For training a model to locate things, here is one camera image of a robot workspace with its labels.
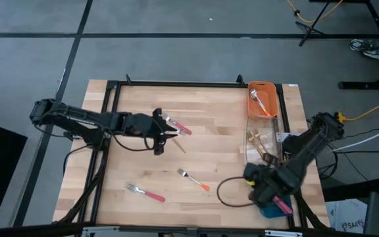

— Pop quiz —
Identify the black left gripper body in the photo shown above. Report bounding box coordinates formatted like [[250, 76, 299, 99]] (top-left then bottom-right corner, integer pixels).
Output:
[[124, 107, 164, 156]]

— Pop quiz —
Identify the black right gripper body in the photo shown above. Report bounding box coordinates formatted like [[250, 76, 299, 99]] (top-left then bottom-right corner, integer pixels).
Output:
[[243, 163, 304, 210]]

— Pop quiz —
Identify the blue plastic bin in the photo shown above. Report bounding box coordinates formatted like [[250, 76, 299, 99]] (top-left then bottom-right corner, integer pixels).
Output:
[[260, 197, 294, 219]]

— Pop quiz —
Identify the clear plastic bin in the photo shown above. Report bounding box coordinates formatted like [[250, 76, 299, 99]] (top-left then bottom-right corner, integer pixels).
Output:
[[243, 115, 284, 165]]

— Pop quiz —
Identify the white cardboard box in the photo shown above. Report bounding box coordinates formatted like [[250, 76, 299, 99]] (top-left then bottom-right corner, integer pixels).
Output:
[[326, 198, 370, 235]]

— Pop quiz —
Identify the orange plastic bin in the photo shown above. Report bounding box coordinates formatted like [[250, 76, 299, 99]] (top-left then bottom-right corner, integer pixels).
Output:
[[247, 80, 279, 119]]

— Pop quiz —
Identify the black crossbeam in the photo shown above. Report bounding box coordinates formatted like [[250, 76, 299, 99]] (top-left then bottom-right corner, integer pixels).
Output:
[[0, 222, 379, 237]]

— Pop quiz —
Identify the black tripod stand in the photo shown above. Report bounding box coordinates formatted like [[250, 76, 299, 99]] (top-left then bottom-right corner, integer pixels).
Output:
[[294, 0, 331, 47]]

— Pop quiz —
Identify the person's shoe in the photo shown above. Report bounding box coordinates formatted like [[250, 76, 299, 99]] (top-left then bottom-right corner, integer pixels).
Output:
[[362, 47, 379, 63], [349, 39, 374, 53]]

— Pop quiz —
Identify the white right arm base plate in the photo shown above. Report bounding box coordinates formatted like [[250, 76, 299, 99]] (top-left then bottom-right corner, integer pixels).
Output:
[[276, 131, 291, 143]]

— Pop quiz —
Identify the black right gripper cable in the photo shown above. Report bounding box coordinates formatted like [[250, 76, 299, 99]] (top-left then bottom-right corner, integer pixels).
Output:
[[216, 176, 256, 208]]

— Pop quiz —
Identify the thin black cable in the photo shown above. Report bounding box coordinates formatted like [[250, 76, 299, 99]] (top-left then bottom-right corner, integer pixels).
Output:
[[332, 149, 379, 155]]

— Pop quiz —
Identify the white cable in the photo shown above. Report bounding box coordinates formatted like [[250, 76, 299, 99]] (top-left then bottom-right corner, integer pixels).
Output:
[[326, 121, 379, 154]]

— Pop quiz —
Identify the yellow power cord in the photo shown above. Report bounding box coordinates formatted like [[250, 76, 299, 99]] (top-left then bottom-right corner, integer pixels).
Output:
[[336, 94, 379, 122]]

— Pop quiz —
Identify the black desk leg frame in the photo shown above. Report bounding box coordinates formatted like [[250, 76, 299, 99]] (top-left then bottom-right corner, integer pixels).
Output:
[[337, 0, 379, 90]]

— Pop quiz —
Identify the yellow cord with black plug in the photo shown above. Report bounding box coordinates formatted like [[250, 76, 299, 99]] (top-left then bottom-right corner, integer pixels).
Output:
[[285, 0, 344, 24]]

